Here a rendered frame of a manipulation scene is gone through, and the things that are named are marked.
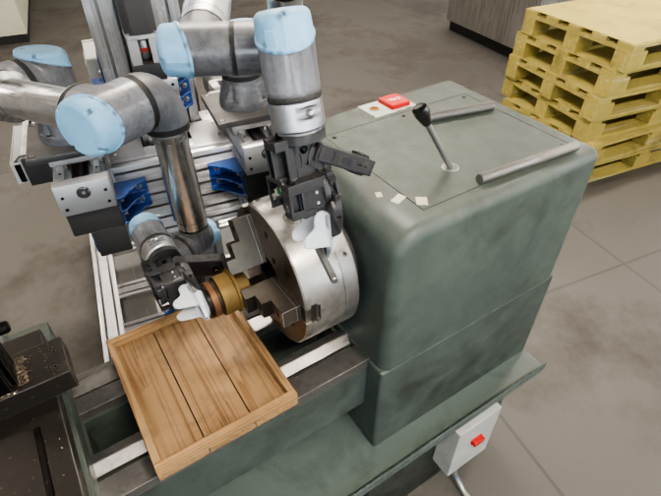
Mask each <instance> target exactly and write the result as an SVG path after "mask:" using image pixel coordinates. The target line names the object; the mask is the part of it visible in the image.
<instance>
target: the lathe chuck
mask: <svg viewBox="0 0 661 496"><path fill-rule="evenodd" d="M247 206H248V208H249V211H250V213H251V216H252V219H253V222H254V225H255V228H256V230H257V233H258V235H259V238H260V241H261V244H262V247H263V250H264V253H265V256H266V257H267V258H268V259H267V261H266V262H265V263H262V264H260V265H258V266H255V267H253V268H251V269H248V270H247V272H248V274H249V277H250V278H252V277H254V276H257V275H259V274H261V273H266V272H267V269H268V268H272V269H273V270H274V271H275V273H276V276H277V279H278V280H279V281H280V282H281V283H282V284H283V286H284V287H285V288H286V289H287V290H288V291H289V292H290V294H291V295H292V296H293V297H294V298H295V299H296V300H297V302H298V303H299V304H300V305H301V306H302V307H303V308H304V310H306V311H308V310H310V309H312V308H311V306H312V305H314V304H317V305H318V309H319V318H317V321H315V322H313V323H312V322H311V321H310V322H308V323H305V321H304V320H303V319H301V320H299V321H297V322H295V323H293V324H291V325H289V326H287V327H285V328H283V327H282V325H281V324H280V323H279V322H278V320H277V319H276V318H275V317H274V315H273V314H272V315H270V317H271V319H272V320H273V322H274V323H275V324H276V326H277V327H278V328H279V329H280V330H281V331H282V332H283V333H284V334H285V335H286V336H287V337H288V338H289V339H291V340H293V341H297V342H301V341H305V340H307V339H309V338H311V337H313V336H315V335H317V334H319V333H321V332H323V331H325V330H327V329H329V328H330V327H332V326H334V325H336V324H338V323H339V322H340V321H341V319H342V317H343V314H344V310H345V290H344V283H343V278H342V274H341V270H340V267H339V263H338V260H337V258H336V256H335V253H334V252H333V254H332V256H331V257H330V258H328V259H329V261H330V264H331V266H332V268H333V270H334V271H335V273H336V275H337V277H338V282H337V283H331V281H330V279H329V277H328V275H327V273H326V271H325V269H324V267H323V265H322V263H321V261H320V259H319V257H318V255H317V253H316V251H315V249H310V250H309V249H306V248H305V247H304V241H295V240H294V239H293V238H292V231H293V229H294V228H295V227H296V226H297V225H298V224H299V223H300V222H301V221H300V219H299V221H298V222H297V223H294V224H290V223H287V222H285V221H284V220H283V219H282V216H283V215H284V214H285V210H284V209H283V205H280V206H278V207H275V208H272V207H271V203H270V195H268V196H265V197H263V198H260V199H257V200H255V201H252V202H250V203H246V204H243V205H242V206H241V207H240V209H239V211H238V214H237V216H238V217H239V216H242V215H244V214H245V212H244V209H243V208H244V207H247Z"/></svg>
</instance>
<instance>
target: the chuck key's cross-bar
mask: <svg viewBox="0 0 661 496"><path fill-rule="evenodd" d="M315 251H316V253H317V255H318V257H319V259H320V261H321V263H322V265H323V267H324V269H325V271H326V273H327V275H328V277H329V279H330V282H331V283H337V282H338V277H337V275H336V273H335V271H334V270H333V268H332V266H331V263H330V261H329V259H328V257H327V255H326V253H325V252H324V250H323V248H317V249H315Z"/></svg>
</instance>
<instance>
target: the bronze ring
mask: <svg viewBox="0 0 661 496"><path fill-rule="evenodd" d="M199 286H200V288H201V291H202V292H203V294H204V297H205V299H206V301H207V303H208V306H209V308H210V317H211V318H212V319H213V318H217V317H219V316H221V315H222V313H223V314H224V315H229V314H231V313H233V312H235V311H237V310H238V311H243V310H244V301H243V297H242V294H241V291H240V290H242V289H245V288H247V287H249V286H251V285H250V282H249V280H248V278H247V277H246V275H245V274H244V273H243V272H241V273H238V274H235V275H232V273H230V272H229V271H228V270H227V269H224V270H222V273H220V274H218V275H215V276H213V277H210V281H204V282H202V283H201V284H199Z"/></svg>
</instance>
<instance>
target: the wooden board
mask: <svg viewBox="0 0 661 496"><path fill-rule="evenodd" d="M183 309H184V308H183ZM183 309H181V310H178V311H176V312H173V313H171V314H169V315H166V316H164V317H162V318H159V319H157V320H154V321H152V322H150V323H147V324H145V325H143V326H140V327H138V328H136V329H134V330H132V331H129V332H127V333H125V334H122V335H120V336H117V337H115V338H113V339H110V340H108V341H106V344H107V347H108V349H109V352H110V354H111V357H112V360H113V362H114V365H115V367H116V370H117V373H118V375H119V378H120V380H121V383H122V386H123V388H124V391H125V393H126V396H127V399H128V401H129V404H130V406H131V409H132V411H133V413H134V416H135V418H136V421H137V424H138V426H139V429H140V431H141V434H142V437H143V439H144V442H145V444H146V447H147V450H148V452H149V455H150V459H151V462H152V464H153V467H154V469H155V472H156V474H157V476H158V478H159V480H160V481H161V480H163V479H164V478H166V477H168V476H170V475H171V474H173V473H175V472H177V471H179V470H180V469H182V468H184V467H186V466H187V465H190V464H192V463H194V462H195V461H197V460H199V459H201V458H202V457H204V456H206V455H208V454H209V453H210V451H211V452H213V451H215V450H217V449H218V448H220V447H222V446H224V445H226V444H227V443H229V442H231V441H233V440H235V439H236V438H238V437H240V436H242V435H243V434H245V433H247V432H249V431H251V430H252V429H254V428H256V426H257V427H258V426H259V425H261V424H263V423H265V422H267V421H268V420H270V419H272V418H274V417H275V416H277V415H279V414H281V413H283V412H284V411H286V410H288V409H290V408H292V407H293V406H295V405H297V404H298V400H297V393H296V391H295V390H294V389H293V387H292V386H291V384H290V383H289V381H288V380H287V378H286V377H285V375H284V374H283V372H282V371H281V370H280V368H279V367H278V365H277V364H276V362H275V361H274V359H273V358H272V356H271V355H270V353H269V352H268V350H267V349H266V347H265V346H264V344H263V343H262V341H261V340H260V339H259V337H258V336H257V334H256V333H255V331H254V330H253V328H252V327H251V325H250V324H249V323H248V321H247V320H246V318H245V317H244V315H243V314H242V312H241V311H238V310H237V311H235V312H233V313H231V314H229V315H224V314H223V313H222V315H221V316H219V317H217V318H213V319H212V318H211V317H210V319H209V320H205V319H204V318H202V317H198V318H194V319H190V320H186V321H179V320H178V319H177V315H178V314H179V313H180V312H181V311H182V310H183ZM164 357H165V358H164ZM165 359H166V360H165ZM166 361H167V362H166ZM167 363H168V364H167ZM168 365H169V366H168ZM169 367H170V368H169ZM170 369H171V370H170ZM171 371H172V372H171ZM172 373H173V374H172ZM173 375H174V376H173ZM174 377H175V378H174ZM175 379H176V380H175ZM176 381H177V382H176ZM177 383H178V384H177ZM178 385H179V386H178ZM179 388H180V389H179ZM180 390H181V391H180ZM181 392H182V393H181ZM182 394H183V395H182ZM183 396H184V397H183ZM184 398H185V399H184ZM191 411H192V412H191ZM192 413H193V414H192ZM193 415H194V416H193ZM194 417H195V419H194ZM195 420H196V421H195ZM196 422H197V423H196ZM197 424H198V425H197ZM255 424H256V425H255ZM198 426H199V427H198ZM199 428H200V429H199ZM200 430H201V431H200ZM201 432H202V433H201ZM202 434H203V435H202ZM203 436H204V437H203ZM209 448H210V450H209Z"/></svg>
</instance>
